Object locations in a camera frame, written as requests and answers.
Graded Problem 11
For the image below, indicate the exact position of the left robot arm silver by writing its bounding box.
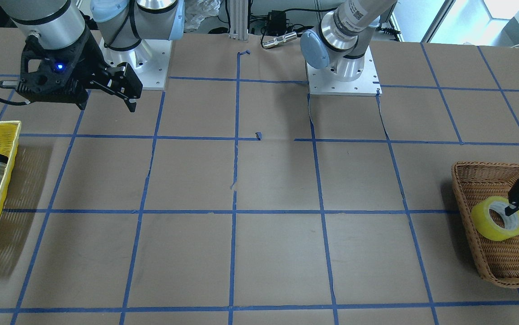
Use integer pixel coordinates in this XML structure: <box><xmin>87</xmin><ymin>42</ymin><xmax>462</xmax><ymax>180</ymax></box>
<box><xmin>300</xmin><ymin>0</ymin><xmax>395</xmax><ymax>95</ymax></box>

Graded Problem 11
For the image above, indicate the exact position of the brown wicker basket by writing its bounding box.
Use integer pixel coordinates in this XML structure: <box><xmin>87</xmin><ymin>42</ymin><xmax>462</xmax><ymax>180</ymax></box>
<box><xmin>451</xmin><ymin>161</ymin><xmax>519</xmax><ymax>288</ymax></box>

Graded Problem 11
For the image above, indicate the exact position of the yellow packing tape roll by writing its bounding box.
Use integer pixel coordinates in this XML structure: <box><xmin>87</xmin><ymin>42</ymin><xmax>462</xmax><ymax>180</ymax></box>
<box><xmin>471</xmin><ymin>196</ymin><xmax>519</xmax><ymax>242</ymax></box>

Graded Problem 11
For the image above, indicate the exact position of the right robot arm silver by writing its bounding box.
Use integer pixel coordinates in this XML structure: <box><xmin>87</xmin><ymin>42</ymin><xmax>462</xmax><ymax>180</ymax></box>
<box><xmin>0</xmin><ymin>0</ymin><xmax>185</xmax><ymax>112</ymax></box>

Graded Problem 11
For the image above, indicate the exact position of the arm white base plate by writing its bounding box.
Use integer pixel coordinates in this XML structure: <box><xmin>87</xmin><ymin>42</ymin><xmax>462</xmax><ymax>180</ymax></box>
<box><xmin>99</xmin><ymin>39</ymin><xmax>174</xmax><ymax>90</ymax></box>
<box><xmin>305</xmin><ymin>46</ymin><xmax>383</xmax><ymax>97</ymax></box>

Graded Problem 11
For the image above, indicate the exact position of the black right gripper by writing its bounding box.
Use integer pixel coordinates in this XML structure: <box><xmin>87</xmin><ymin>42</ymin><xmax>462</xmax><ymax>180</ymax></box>
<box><xmin>15</xmin><ymin>27</ymin><xmax>143</xmax><ymax>113</ymax></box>

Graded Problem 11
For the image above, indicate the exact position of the aluminium frame post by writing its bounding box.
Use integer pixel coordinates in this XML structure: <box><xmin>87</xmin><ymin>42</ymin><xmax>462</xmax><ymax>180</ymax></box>
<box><xmin>225</xmin><ymin>0</ymin><xmax>251</xmax><ymax>42</ymax></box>

